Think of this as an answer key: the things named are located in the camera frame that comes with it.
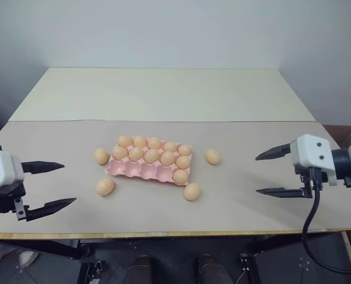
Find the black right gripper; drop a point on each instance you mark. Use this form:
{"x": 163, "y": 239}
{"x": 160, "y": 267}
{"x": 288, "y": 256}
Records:
{"x": 307, "y": 180}

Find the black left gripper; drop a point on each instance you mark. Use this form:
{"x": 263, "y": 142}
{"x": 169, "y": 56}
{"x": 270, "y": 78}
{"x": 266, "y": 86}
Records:
{"x": 5, "y": 204}

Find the pink egg tray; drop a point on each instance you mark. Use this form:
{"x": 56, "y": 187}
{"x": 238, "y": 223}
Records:
{"x": 147, "y": 172}

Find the tan egg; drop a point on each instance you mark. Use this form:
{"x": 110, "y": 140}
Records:
{"x": 105, "y": 186}
{"x": 120, "y": 152}
{"x": 101, "y": 156}
{"x": 136, "y": 154}
{"x": 124, "y": 141}
{"x": 152, "y": 156}
{"x": 185, "y": 150}
{"x": 154, "y": 143}
{"x": 183, "y": 162}
{"x": 180, "y": 177}
{"x": 167, "y": 158}
{"x": 170, "y": 147}
{"x": 192, "y": 191}
{"x": 212, "y": 156}
{"x": 140, "y": 141}

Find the brown cardboard box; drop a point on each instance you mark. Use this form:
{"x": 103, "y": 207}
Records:
{"x": 341, "y": 133}

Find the dark brown rounded shape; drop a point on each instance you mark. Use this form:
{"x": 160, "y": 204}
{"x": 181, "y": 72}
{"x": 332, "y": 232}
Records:
{"x": 140, "y": 270}
{"x": 209, "y": 269}

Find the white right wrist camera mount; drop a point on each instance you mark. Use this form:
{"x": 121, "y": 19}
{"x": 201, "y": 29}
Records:
{"x": 310, "y": 152}

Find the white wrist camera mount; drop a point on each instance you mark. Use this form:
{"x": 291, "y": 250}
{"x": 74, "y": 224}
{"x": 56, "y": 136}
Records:
{"x": 310, "y": 152}
{"x": 2, "y": 171}

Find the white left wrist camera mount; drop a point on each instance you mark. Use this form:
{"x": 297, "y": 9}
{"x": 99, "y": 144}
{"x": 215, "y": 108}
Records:
{"x": 2, "y": 171}

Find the black table frame strut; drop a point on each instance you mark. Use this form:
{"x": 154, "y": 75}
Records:
{"x": 45, "y": 246}
{"x": 282, "y": 244}

